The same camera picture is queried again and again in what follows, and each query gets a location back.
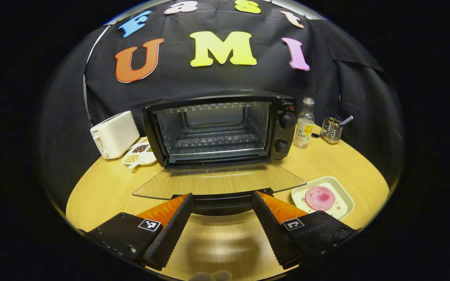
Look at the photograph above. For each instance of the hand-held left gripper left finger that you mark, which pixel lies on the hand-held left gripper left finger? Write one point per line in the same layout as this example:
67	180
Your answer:
170	234

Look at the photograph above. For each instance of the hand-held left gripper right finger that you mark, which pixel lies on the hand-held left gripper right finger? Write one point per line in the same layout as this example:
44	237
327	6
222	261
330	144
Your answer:
274	234

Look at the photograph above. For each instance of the pink ham slice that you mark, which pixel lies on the pink ham slice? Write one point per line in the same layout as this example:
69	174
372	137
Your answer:
320	198

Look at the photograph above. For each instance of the white square plate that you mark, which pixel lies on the white square plate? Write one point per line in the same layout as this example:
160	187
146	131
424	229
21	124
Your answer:
344	195

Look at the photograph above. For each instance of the black electric oven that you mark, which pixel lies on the black electric oven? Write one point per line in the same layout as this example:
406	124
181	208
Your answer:
283	132

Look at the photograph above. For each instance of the white divided dish with grains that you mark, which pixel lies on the white divided dish with grains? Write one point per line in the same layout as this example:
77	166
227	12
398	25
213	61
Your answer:
141	154

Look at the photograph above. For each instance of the clear glass bottle yellow label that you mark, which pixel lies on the clear glass bottle yellow label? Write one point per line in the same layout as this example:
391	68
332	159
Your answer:
304	128

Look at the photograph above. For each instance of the white toaster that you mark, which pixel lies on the white toaster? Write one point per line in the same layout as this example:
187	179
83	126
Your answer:
115	132

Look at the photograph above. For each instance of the black backdrop cloth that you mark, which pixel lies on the black backdrop cloth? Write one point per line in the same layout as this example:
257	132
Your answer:
225	78

